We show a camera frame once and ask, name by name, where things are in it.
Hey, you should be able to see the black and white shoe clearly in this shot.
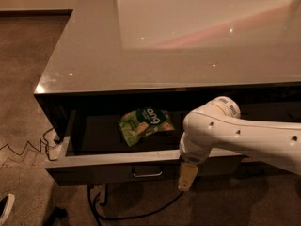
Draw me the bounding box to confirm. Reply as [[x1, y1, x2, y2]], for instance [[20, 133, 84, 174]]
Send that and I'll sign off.
[[0, 194, 15, 226]]

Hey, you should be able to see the dark cabinet with glossy top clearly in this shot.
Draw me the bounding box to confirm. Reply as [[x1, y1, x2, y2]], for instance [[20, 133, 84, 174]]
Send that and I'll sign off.
[[35, 0, 301, 143]]

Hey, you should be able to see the green snack bag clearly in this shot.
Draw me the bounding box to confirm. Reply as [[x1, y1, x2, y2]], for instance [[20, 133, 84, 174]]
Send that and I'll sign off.
[[119, 107, 175, 147]]

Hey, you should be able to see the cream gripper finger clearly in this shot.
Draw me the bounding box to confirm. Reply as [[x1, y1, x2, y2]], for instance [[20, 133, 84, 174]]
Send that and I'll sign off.
[[178, 162, 198, 191]]

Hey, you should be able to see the thick black cable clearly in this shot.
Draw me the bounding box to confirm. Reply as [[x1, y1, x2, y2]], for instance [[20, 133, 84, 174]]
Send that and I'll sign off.
[[87, 184, 186, 226]]

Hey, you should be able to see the drawer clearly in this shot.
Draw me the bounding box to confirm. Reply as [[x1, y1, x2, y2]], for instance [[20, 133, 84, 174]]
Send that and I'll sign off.
[[44, 108, 244, 186], [240, 102, 301, 122]]

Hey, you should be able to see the thin black wire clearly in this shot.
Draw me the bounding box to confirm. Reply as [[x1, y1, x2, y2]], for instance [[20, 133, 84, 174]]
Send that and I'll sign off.
[[0, 127, 60, 164]]

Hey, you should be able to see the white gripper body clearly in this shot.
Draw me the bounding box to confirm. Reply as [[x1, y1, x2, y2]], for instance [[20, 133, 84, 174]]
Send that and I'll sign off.
[[180, 133, 213, 165]]

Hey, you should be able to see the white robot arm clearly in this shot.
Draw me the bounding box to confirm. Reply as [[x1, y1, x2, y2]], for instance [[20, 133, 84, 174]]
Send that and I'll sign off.
[[178, 96, 301, 191]]

